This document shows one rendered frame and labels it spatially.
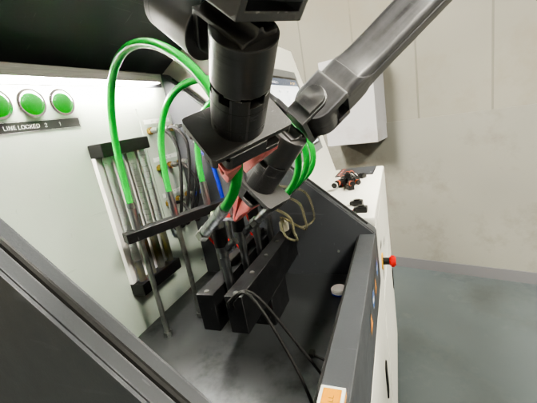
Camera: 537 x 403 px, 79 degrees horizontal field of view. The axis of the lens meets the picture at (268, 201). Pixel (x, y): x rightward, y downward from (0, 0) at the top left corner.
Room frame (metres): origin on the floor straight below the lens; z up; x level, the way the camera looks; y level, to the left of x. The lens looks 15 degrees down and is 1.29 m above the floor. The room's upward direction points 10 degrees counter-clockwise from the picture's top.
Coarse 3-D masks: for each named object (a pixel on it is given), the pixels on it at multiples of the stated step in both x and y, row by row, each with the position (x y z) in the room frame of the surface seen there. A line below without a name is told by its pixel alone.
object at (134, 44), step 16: (128, 48) 0.54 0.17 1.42; (160, 48) 0.47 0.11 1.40; (112, 64) 0.59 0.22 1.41; (192, 64) 0.44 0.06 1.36; (112, 80) 0.61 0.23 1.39; (208, 80) 0.42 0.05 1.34; (112, 96) 0.63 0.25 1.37; (208, 96) 0.42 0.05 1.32; (112, 112) 0.64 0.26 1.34; (112, 128) 0.65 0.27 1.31; (112, 144) 0.66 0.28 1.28; (240, 176) 0.40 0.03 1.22; (128, 192) 0.67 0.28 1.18; (128, 208) 0.66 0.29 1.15; (224, 208) 0.43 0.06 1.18
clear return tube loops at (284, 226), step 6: (282, 186) 0.82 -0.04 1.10; (306, 192) 0.80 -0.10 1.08; (300, 204) 0.73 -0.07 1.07; (276, 210) 0.67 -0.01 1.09; (312, 210) 0.79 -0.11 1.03; (288, 216) 0.66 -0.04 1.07; (282, 222) 0.79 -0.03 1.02; (306, 222) 0.73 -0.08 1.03; (282, 228) 0.76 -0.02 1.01; (288, 228) 0.83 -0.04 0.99; (294, 228) 0.66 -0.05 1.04; (300, 228) 0.77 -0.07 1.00; (306, 228) 0.74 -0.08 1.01; (294, 234) 0.66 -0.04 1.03; (294, 240) 0.68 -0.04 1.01
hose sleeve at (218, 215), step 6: (216, 210) 0.44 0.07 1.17; (222, 210) 0.43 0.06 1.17; (210, 216) 0.45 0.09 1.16; (216, 216) 0.44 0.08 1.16; (222, 216) 0.44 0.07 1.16; (210, 222) 0.45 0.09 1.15; (216, 222) 0.45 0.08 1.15; (204, 228) 0.47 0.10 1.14; (210, 228) 0.46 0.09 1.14; (204, 234) 0.47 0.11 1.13
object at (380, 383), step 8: (376, 336) 0.60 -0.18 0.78; (384, 336) 0.77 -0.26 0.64; (376, 344) 0.59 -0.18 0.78; (384, 344) 0.75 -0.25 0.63; (376, 352) 0.57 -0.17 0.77; (384, 352) 0.73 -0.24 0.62; (376, 360) 0.56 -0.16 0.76; (384, 360) 0.71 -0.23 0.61; (376, 368) 0.55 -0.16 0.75; (384, 368) 0.70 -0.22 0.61; (376, 376) 0.54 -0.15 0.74; (384, 376) 0.68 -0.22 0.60; (376, 384) 0.53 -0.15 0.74; (384, 384) 0.66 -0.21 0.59; (376, 392) 0.51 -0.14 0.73; (384, 392) 0.64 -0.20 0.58; (376, 400) 0.50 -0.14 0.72; (384, 400) 0.63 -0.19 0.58
